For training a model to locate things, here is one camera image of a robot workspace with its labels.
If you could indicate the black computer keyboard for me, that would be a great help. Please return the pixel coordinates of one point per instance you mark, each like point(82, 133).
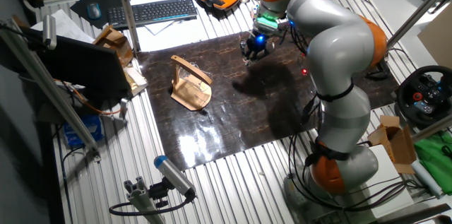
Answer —
point(155, 11)

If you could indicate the colourful puzzle cube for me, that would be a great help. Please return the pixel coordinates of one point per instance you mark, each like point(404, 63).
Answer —
point(253, 11)

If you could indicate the dark marble pattern mat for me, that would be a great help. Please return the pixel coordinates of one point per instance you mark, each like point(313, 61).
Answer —
point(212, 118)

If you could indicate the green wrist mount plate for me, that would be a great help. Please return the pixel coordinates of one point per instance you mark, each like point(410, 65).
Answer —
point(268, 24)

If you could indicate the green cloth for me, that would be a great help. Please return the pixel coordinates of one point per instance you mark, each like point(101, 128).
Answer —
point(434, 157)

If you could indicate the aluminium frame bar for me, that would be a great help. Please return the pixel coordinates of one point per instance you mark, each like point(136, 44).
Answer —
point(431, 128)
point(423, 5)
point(53, 89)

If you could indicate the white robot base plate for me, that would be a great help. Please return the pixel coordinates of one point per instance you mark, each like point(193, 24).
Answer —
point(392, 188)

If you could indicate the white desk board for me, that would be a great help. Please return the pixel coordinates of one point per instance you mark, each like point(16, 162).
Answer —
point(169, 40)

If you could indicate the white gold packet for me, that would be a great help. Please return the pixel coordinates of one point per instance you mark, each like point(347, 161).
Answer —
point(136, 81)

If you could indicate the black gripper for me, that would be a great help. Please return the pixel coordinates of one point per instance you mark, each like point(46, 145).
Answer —
point(259, 44)

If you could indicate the brown cardboard panel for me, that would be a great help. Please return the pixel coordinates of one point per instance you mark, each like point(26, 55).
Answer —
point(438, 40)

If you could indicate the blue packet box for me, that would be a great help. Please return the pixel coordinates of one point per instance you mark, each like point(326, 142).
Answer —
point(84, 130)

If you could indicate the wooden cup rack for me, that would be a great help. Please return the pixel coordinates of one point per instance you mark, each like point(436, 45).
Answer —
point(192, 98)

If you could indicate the white paper sheet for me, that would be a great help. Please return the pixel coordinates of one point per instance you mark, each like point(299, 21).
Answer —
point(63, 26)

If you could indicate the silver camera without cap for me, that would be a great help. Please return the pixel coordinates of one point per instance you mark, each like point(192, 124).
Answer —
point(49, 31)

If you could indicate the white rolled sheet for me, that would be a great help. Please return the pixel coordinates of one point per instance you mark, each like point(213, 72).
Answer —
point(427, 179)

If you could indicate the blue computer mouse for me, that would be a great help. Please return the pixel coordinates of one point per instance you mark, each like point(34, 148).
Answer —
point(94, 11)

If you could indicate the open brown cardboard box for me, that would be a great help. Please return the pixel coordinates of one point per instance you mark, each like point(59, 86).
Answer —
point(399, 142)

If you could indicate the clear glass cup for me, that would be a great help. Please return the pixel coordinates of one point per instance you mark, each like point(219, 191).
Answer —
point(187, 72)

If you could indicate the aluminium profile stand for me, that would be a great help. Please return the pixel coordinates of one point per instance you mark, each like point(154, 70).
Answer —
point(141, 199)

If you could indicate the silver camera with blue cap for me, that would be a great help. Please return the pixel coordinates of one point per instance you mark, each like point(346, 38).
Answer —
point(173, 174)

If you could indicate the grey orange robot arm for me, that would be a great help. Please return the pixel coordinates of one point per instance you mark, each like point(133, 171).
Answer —
point(339, 47)

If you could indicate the black flat monitor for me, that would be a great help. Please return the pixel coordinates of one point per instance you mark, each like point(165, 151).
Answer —
point(81, 65)

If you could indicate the aluminium frame post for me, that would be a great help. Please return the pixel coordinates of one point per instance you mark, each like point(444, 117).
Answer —
point(125, 5)

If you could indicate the black steering wheel controller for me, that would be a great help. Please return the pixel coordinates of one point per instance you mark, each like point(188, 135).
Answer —
point(429, 98)

